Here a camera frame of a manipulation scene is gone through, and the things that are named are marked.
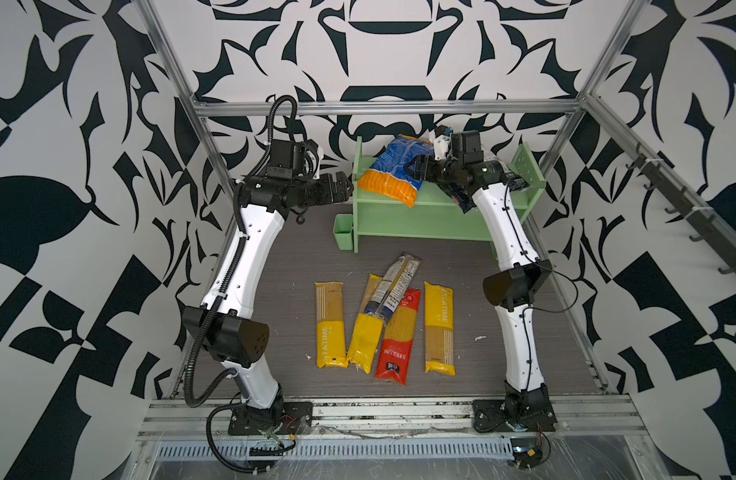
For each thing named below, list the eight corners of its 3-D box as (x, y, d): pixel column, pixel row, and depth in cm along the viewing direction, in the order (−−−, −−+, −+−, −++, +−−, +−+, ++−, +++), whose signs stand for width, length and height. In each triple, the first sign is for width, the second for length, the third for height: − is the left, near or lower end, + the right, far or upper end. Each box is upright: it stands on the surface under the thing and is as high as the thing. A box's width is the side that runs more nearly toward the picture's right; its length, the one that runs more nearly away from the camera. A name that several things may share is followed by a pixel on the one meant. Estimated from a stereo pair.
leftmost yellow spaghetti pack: (317, 369, 83) (316, 366, 81) (317, 285, 99) (316, 282, 97) (349, 365, 84) (348, 363, 82) (344, 283, 99) (343, 279, 98)
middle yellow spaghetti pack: (345, 366, 83) (344, 364, 81) (369, 277, 100) (369, 273, 98) (373, 373, 82) (373, 371, 80) (392, 282, 99) (392, 278, 97)
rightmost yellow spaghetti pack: (425, 372, 83) (426, 369, 81) (424, 286, 99) (425, 282, 97) (456, 375, 82) (458, 373, 80) (450, 289, 99) (452, 285, 96)
